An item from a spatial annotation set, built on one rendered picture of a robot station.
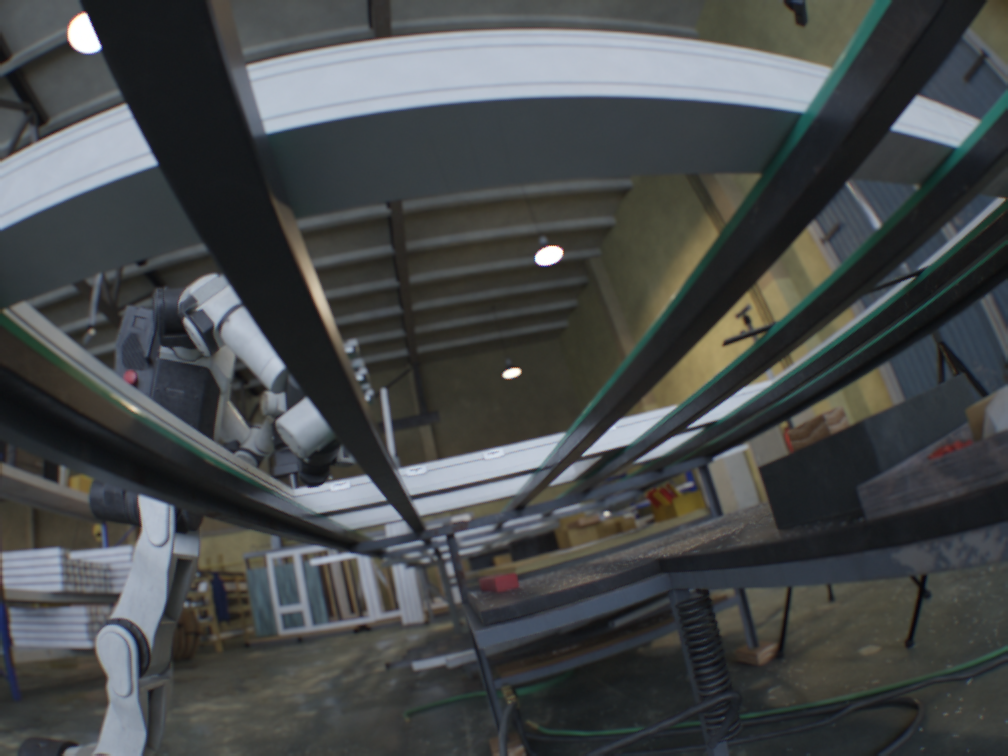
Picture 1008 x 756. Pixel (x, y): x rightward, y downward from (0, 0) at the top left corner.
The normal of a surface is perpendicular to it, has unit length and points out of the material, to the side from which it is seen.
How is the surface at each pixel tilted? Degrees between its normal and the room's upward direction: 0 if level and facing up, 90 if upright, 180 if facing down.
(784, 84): 90
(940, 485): 90
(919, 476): 90
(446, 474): 90
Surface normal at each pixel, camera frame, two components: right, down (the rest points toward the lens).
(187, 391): 0.52, -0.17
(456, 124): 0.25, 0.91
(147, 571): -0.02, -0.02
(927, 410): 0.11, -0.38
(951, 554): -0.96, 0.19
